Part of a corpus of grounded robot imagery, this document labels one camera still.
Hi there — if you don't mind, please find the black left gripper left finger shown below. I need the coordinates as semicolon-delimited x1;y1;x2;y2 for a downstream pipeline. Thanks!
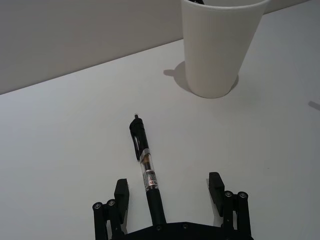
92;178;130;240

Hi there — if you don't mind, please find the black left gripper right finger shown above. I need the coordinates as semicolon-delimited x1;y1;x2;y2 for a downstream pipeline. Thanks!
205;171;253;240

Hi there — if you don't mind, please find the black clear retractable pen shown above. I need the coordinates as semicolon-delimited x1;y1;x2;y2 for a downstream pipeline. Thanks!
128;112;168;227

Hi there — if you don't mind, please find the white paper cup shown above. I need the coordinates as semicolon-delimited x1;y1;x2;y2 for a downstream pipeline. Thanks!
180;0;272;99

